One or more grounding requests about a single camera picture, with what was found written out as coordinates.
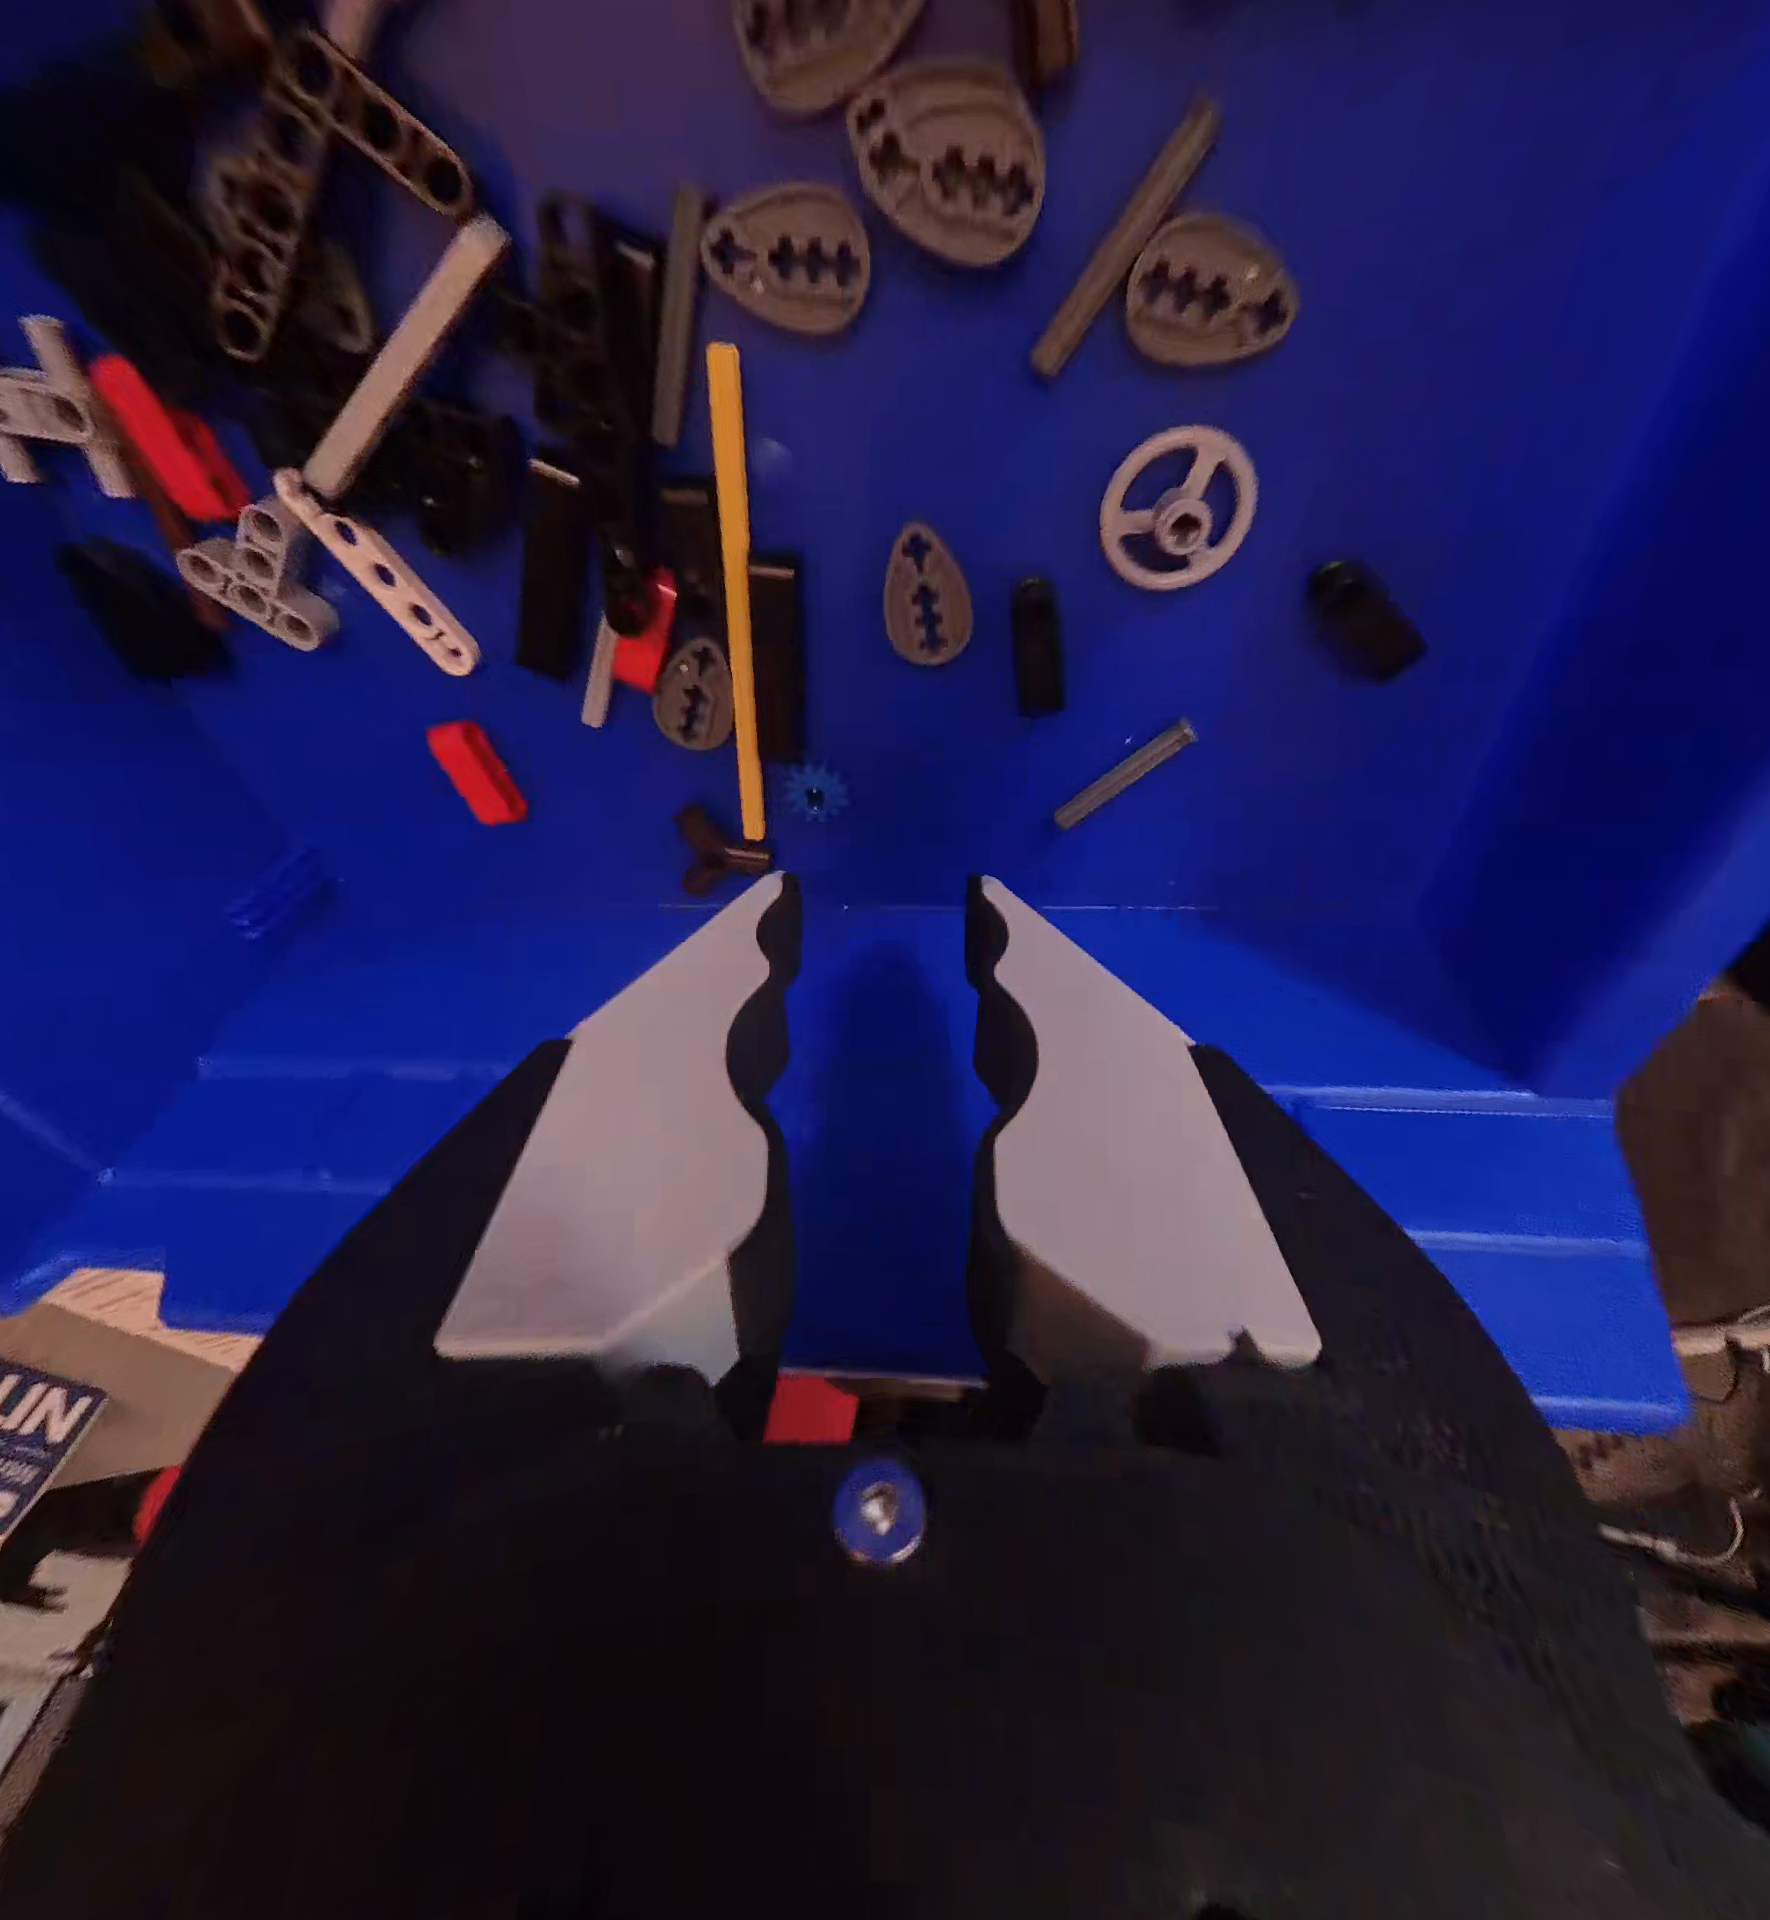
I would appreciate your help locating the light grey smooth lego beam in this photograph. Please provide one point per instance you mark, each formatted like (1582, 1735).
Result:
(403, 351)

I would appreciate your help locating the long dark grey lego axle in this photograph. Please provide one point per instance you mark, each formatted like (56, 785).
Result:
(1120, 234)

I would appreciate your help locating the grey lego steering wheel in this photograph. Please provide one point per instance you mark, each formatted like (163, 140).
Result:
(1131, 488)

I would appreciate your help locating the long red lego beam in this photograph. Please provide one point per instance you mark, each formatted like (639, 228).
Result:
(152, 422)

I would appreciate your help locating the short red lego beam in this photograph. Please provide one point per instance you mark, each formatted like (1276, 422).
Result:
(482, 772)

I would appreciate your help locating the small red lego connector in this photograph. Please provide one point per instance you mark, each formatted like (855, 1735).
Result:
(648, 637)

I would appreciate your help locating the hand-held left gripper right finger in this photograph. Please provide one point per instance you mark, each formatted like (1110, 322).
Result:
(1120, 1183)

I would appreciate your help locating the grey T-shaped lego beam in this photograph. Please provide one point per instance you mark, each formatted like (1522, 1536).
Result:
(259, 585)

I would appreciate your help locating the dark brown lego connector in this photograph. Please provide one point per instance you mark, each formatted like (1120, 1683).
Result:
(716, 857)

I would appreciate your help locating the grey H-shaped lego beam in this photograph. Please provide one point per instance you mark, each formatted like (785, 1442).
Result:
(25, 400)

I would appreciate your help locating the black lego panel piece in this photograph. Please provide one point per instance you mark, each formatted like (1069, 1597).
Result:
(143, 610)

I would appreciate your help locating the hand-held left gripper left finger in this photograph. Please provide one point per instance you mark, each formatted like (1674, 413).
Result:
(632, 1183)

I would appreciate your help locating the thin dark grey lego axle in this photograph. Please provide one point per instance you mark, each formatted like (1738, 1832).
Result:
(684, 317)

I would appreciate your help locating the grey lego beam with holes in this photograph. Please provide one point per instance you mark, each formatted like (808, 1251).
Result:
(259, 234)
(366, 118)

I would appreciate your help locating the yellow lego axle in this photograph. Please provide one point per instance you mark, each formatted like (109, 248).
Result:
(738, 602)

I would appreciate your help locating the red plastic part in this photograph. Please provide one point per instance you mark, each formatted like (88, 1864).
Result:
(808, 1413)

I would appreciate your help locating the grey lego cam piece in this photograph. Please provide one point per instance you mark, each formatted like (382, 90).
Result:
(1203, 234)
(785, 218)
(964, 99)
(674, 706)
(823, 77)
(953, 602)

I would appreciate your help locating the pile of black lego beams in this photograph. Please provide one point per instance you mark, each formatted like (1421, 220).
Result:
(574, 300)

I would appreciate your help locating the small blue lego gear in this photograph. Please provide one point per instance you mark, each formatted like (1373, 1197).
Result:
(816, 793)

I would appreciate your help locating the blue plastic bin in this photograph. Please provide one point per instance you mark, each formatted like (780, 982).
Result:
(1421, 749)

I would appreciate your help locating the black lego connector block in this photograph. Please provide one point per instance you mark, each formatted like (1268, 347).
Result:
(1361, 614)

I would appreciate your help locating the small black lego beam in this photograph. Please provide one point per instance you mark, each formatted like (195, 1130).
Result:
(1032, 643)

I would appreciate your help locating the short dark grey lego axle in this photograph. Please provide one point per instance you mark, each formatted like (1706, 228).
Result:
(1120, 772)

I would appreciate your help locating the blue labelled cardboard box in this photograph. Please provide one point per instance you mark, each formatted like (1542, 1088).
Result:
(21, 1425)

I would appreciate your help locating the white lego beam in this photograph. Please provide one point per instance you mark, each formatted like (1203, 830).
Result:
(374, 574)

